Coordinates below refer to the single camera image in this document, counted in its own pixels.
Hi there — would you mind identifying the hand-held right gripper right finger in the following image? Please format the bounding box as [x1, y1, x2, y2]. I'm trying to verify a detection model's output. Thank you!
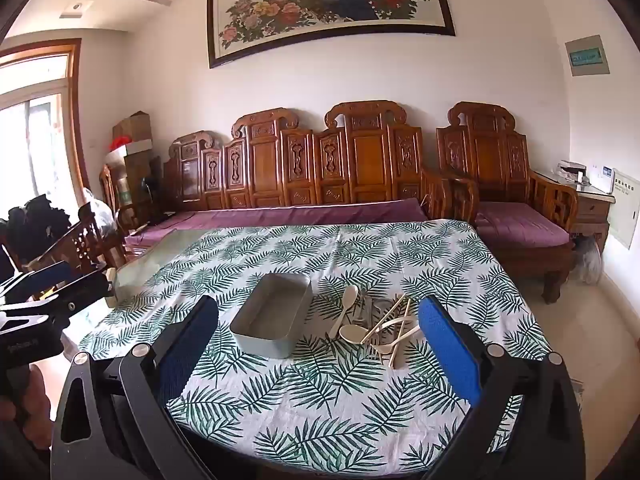
[417, 297, 586, 480]

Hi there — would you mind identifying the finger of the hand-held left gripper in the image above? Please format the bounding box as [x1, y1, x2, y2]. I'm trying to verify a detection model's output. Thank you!
[0, 261, 73, 306]
[30, 270, 115, 317]

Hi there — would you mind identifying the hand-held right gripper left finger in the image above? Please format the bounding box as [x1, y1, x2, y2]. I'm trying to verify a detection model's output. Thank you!
[51, 295, 221, 480]

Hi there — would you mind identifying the wooden chopstick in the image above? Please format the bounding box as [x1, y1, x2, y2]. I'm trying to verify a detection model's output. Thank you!
[361, 295, 408, 346]
[389, 299, 413, 368]

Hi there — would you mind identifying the cream long spoon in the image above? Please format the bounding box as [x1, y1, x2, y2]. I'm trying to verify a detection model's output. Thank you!
[375, 324, 422, 356]
[327, 285, 360, 340]

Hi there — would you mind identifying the grey metal tin box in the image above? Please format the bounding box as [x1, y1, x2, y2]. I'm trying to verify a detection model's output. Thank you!
[229, 272, 313, 359]

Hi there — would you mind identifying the cream wide soup spoon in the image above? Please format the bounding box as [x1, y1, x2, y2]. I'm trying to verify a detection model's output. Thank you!
[339, 316, 401, 345]

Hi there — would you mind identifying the person's left hand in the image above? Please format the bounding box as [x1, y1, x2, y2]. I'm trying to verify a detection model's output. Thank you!
[0, 365, 53, 461]

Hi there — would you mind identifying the carved wooden chair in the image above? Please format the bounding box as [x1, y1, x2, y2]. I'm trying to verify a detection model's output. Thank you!
[27, 205, 126, 281]

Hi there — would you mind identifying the pile of black clothing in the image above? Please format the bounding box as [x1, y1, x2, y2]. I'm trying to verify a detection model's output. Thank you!
[0, 195, 73, 261]

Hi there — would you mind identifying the clear plastic bag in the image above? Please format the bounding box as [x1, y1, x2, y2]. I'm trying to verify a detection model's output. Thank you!
[82, 187, 117, 241]

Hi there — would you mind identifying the small wooden armchair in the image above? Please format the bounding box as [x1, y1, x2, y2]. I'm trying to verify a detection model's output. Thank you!
[99, 162, 166, 231]

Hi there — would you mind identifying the green leaf print tablecloth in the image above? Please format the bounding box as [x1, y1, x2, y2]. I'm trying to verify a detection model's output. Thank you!
[79, 220, 553, 480]

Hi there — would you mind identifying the purple armchair cushion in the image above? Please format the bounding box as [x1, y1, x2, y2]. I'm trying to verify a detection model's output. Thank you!
[474, 201, 572, 248]

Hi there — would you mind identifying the wooden framed window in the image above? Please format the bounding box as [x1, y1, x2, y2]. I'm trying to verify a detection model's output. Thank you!
[0, 38, 91, 221]

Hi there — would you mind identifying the white plastic bag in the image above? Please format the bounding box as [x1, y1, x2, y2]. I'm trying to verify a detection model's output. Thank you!
[570, 237, 603, 283]

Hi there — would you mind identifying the brown cardboard box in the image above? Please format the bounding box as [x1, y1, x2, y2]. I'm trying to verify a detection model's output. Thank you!
[111, 111, 152, 148]

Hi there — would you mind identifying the purple sofa cushion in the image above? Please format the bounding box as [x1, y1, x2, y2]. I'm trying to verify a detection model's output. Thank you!
[124, 198, 430, 251]

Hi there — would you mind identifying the carved wooden armchair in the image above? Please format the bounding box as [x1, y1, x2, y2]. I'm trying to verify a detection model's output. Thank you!
[436, 101, 580, 305]

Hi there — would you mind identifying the wooden side table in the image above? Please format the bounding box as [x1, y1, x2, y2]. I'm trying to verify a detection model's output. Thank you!
[532, 167, 616, 256]

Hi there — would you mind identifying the carved wooden sofa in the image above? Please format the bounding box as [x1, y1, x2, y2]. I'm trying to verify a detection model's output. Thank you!
[162, 101, 481, 241]

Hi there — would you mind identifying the white tabletop device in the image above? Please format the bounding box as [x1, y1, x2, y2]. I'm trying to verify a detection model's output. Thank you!
[587, 162, 615, 193]

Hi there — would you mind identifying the framed peacock flower painting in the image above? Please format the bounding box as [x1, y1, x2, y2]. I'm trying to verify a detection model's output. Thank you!
[206, 0, 457, 70]

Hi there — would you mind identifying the white electrical wall panel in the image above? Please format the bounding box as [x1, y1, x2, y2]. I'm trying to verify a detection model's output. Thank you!
[607, 175, 640, 250]

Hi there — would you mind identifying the grey green wall panel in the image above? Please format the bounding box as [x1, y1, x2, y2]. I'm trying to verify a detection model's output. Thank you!
[565, 35, 612, 77]

